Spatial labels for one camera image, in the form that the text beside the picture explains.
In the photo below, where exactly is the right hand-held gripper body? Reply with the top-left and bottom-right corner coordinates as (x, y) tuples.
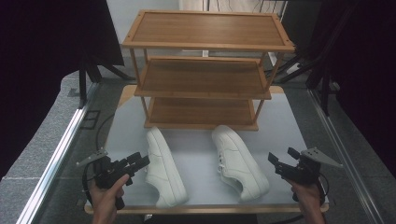
(275, 147), (344, 188)

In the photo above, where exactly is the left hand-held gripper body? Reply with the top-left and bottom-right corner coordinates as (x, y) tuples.
(76, 148), (135, 211)

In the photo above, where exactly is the white sneaker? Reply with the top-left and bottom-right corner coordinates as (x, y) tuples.
(211, 124), (271, 203)
(144, 125), (190, 209)

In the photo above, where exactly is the person's right hand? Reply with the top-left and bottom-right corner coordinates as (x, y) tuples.
(285, 178), (325, 217)

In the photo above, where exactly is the person's left hand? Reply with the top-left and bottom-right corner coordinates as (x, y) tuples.
(88, 173), (131, 217)

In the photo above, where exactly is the black metal stand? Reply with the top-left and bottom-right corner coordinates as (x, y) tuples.
(78, 52), (136, 110)
(274, 0), (358, 117)

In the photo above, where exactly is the dark curtain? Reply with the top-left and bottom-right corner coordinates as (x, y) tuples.
(0, 0), (125, 182)
(306, 0), (396, 180)

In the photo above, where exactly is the three-tier wooden shoe rack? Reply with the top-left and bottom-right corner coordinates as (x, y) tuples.
(120, 8), (296, 132)

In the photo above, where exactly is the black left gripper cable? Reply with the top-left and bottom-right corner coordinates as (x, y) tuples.
(81, 161), (95, 207)

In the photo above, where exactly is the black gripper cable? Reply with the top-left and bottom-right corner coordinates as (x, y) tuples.
(317, 172), (332, 207)
(81, 161), (95, 207)

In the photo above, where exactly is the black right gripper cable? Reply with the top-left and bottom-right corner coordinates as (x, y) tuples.
(317, 172), (332, 207)

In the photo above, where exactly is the black cable on floor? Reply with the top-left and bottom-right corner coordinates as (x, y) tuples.
(95, 113), (116, 152)

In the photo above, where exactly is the silver metal rail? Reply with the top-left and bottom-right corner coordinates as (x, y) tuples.
(306, 88), (387, 224)
(16, 82), (101, 224)

